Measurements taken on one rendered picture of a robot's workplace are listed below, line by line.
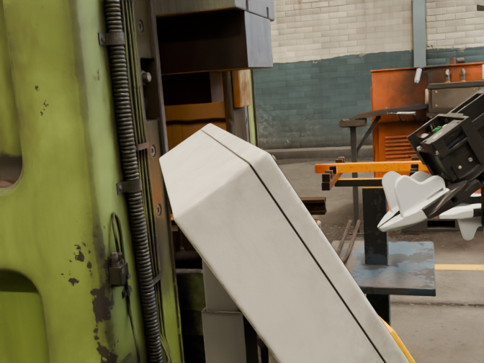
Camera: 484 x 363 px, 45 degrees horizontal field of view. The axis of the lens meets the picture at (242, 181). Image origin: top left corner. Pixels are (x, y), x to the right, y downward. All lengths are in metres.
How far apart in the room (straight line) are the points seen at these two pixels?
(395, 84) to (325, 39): 4.19
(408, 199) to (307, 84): 8.09
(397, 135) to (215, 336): 4.13
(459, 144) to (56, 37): 0.51
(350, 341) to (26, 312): 0.64
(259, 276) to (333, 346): 0.08
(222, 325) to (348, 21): 8.24
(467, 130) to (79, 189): 0.49
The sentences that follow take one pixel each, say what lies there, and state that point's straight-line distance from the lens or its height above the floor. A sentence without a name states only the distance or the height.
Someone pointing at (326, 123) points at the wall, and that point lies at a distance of 8.78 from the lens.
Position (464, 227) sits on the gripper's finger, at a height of 0.97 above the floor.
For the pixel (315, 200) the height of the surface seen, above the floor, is 1.01.
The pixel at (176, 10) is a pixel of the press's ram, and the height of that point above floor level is 1.37.
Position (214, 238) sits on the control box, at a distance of 0.41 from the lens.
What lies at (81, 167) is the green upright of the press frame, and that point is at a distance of 0.81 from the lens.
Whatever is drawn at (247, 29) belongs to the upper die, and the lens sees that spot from 1.04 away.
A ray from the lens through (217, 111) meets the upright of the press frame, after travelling 1.42.
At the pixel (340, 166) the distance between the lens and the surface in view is 1.60.
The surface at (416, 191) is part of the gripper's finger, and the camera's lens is 0.72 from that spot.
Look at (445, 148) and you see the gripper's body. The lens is 0.72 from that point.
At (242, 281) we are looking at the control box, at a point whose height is 1.11.
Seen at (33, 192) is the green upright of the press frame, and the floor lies 1.12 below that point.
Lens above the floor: 1.25
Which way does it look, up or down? 10 degrees down
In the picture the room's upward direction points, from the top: 4 degrees counter-clockwise
